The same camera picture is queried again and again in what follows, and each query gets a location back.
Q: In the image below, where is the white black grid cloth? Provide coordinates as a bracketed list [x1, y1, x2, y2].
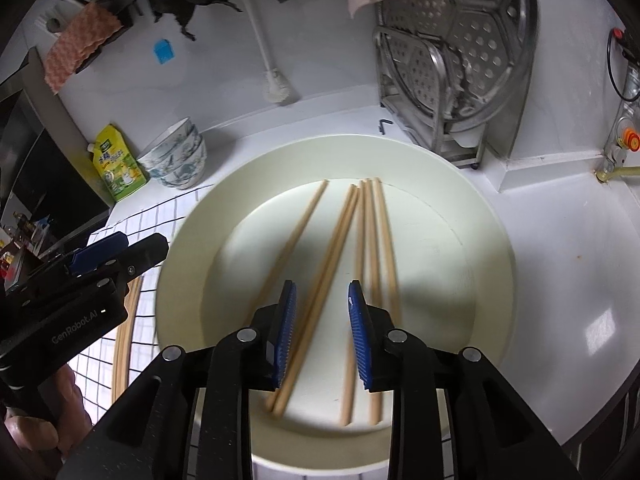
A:
[70, 182, 456, 480]

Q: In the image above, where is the small perforated steamer tray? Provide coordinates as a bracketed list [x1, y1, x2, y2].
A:
[380, 32, 451, 126]

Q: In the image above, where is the orange pink waffle cloth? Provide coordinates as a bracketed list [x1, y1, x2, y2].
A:
[42, 2, 123, 95]

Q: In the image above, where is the single wooden chopstick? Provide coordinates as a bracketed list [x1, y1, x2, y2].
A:
[122, 275, 145, 346]
[111, 280, 138, 403]

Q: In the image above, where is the white dish brush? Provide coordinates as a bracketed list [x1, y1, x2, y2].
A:
[239, 0, 301, 106]

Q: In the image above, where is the row of wooden chopsticks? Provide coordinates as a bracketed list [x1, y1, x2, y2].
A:
[247, 176, 401, 428]

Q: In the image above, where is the cream round plate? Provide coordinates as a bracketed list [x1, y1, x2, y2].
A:
[154, 134, 516, 471]

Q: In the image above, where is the orange capped gas fitting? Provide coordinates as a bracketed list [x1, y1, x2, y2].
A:
[602, 110, 640, 171]

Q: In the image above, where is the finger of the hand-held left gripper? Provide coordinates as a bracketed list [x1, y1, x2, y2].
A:
[67, 232, 128, 276]
[102, 234, 170, 283]

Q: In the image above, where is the red black gas valve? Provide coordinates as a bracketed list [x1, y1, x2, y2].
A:
[612, 28, 640, 63]

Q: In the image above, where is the person's left hand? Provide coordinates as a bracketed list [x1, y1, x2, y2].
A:
[0, 366, 93, 480]

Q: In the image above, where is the large perforated steamer tray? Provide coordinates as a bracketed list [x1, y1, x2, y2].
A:
[380, 0, 541, 126]

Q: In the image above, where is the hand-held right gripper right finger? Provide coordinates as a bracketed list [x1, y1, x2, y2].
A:
[347, 280, 583, 480]

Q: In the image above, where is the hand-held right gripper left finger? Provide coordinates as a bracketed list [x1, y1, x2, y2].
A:
[59, 280, 298, 480]

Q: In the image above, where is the blue patterned white bowl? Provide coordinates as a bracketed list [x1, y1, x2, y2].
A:
[160, 150, 208, 191]
[150, 132, 207, 181]
[136, 116, 201, 171]

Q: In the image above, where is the black range hood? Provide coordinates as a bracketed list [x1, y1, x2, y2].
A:
[0, 47, 112, 241]

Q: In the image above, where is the gas valve with hose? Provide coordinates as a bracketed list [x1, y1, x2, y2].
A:
[606, 30, 640, 103]

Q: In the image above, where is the yellow green seasoning pouch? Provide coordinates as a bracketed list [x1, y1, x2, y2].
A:
[90, 124, 151, 204]

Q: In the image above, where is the stainless steel rack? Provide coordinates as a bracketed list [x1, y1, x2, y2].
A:
[372, 27, 488, 171]

